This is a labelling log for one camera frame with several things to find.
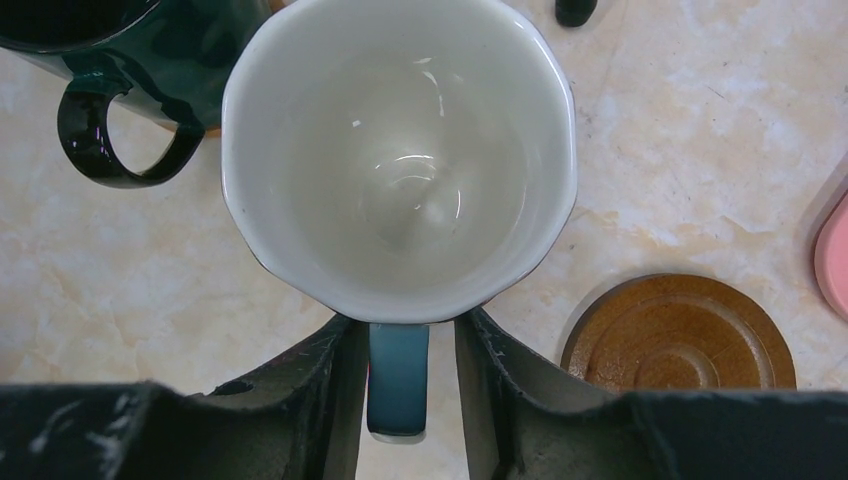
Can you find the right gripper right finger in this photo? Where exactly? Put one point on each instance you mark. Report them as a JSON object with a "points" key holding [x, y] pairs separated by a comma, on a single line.
{"points": [[525, 418]]}

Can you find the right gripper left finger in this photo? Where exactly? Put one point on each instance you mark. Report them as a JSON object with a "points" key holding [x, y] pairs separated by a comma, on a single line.
{"points": [[298, 416]]}

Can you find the light blue mug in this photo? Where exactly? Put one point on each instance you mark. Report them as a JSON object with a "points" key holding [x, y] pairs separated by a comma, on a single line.
{"points": [[400, 162]]}

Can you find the dark green mug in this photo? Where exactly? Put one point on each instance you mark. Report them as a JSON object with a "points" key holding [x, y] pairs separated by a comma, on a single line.
{"points": [[166, 60]]}

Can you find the pink tray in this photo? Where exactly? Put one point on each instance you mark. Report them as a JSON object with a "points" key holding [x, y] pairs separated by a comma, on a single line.
{"points": [[830, 259]]}

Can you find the blue tripod stand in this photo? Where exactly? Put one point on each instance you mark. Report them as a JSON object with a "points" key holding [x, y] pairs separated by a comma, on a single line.
{"points": [[574, 13]]}

